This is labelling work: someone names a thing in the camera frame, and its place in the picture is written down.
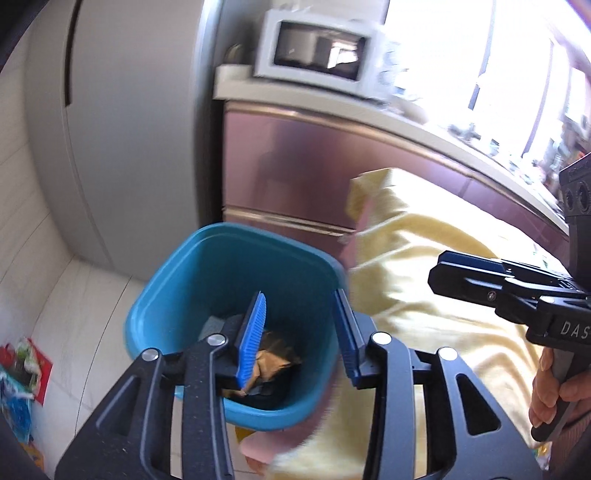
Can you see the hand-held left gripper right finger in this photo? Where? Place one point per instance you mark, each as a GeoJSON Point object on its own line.
{"type": "Point", "coordinates": [346, 341]}

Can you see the pink garment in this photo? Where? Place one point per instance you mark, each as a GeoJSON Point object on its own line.
{"type": "Point", "coordinates": [265, 452]}

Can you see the blue plastic bin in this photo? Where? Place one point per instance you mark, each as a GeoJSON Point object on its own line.
{"type": "Point", "coordinates": [207, 277]}

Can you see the white microwave oven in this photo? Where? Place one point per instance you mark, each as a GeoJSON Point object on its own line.
{"type": "Point", "coordinates": [318, 46]}

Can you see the person's right hand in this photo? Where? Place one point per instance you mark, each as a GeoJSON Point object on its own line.
{"type": "Point", "coordinates": [542, 392]}

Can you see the brown base cabinets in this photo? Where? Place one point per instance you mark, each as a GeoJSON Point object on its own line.
{"type": "Point", "coordinates": [300, 161]}

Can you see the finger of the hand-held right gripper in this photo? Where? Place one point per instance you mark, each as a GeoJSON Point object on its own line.
{"type": "Point", "coordinates": [475, 262]}
{"type": "Point", "coordinates": [466, 284]}

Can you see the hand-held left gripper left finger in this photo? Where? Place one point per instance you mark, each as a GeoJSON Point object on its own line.
{"type": "Point", "coordinates": [251, 341]}

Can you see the kitchen window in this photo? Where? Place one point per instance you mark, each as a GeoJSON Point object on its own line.
{"type": "Point", "coordinates": [461, 46]}

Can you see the yellow checked tablecloth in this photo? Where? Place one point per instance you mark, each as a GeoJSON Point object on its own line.
{"type": "Point", "coordinates": [415, 240]}

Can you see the grey refrigerator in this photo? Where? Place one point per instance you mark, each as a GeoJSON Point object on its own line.
{"type": "Point", "coordinates": [129, 115]}

